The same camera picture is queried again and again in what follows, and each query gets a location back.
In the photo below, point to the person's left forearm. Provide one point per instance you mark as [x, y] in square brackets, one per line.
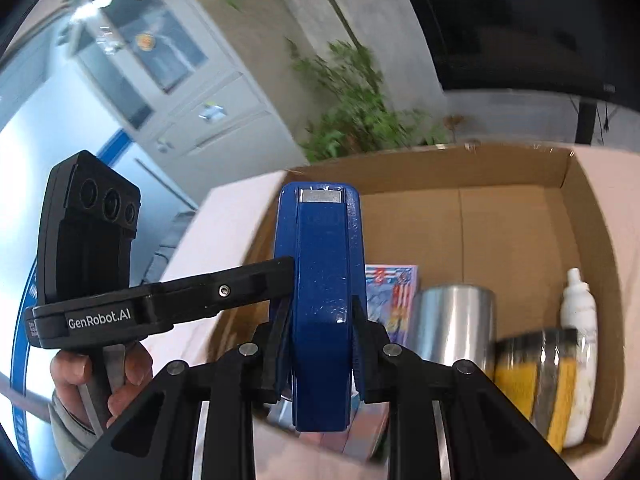
[70, 440]

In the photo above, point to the white squeeze bottle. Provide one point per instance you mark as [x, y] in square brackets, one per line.
[582, 310]

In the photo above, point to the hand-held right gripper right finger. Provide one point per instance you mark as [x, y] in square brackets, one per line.
[367, 360]

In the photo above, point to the black television screen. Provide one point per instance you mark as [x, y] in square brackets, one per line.
[500, 25]

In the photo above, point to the colourful board game box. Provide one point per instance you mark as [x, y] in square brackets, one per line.
[395, 290]

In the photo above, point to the tall green plant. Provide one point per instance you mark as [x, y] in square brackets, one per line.
[350, 110]

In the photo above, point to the grey metal cabinet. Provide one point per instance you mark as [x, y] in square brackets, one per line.
[225, 105]

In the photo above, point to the person's left hand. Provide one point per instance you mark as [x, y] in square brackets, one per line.
[67, 370]

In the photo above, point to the brown cardboard box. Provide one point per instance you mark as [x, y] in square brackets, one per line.
[500, 220]

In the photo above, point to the yellow label bottle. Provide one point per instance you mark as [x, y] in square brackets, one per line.
[520, 385]

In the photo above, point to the black television stand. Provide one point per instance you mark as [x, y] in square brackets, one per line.
[585, 120]

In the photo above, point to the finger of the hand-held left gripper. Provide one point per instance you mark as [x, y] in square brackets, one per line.
[225, 290]

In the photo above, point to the silver metal can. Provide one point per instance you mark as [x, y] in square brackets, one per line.
[450, 320]

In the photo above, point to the round cabinet sticker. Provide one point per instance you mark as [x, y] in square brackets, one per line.
[146, 40]

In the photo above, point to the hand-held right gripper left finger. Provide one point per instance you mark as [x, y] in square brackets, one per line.
[270, 360]

